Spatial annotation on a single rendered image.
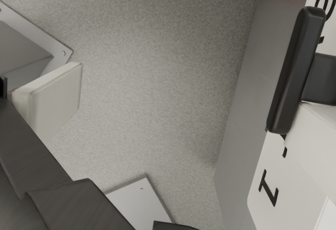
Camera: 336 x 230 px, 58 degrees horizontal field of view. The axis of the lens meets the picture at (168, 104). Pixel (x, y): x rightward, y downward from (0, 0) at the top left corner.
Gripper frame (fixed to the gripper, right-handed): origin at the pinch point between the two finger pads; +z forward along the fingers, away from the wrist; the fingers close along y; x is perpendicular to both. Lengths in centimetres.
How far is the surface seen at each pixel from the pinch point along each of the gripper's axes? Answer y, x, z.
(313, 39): 5.8, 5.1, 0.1
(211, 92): 18, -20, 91
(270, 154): 8.6, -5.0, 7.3
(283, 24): 24, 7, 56
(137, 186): -3, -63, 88
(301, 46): 5.3, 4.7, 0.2
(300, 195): 8.6, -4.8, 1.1
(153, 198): 4, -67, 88
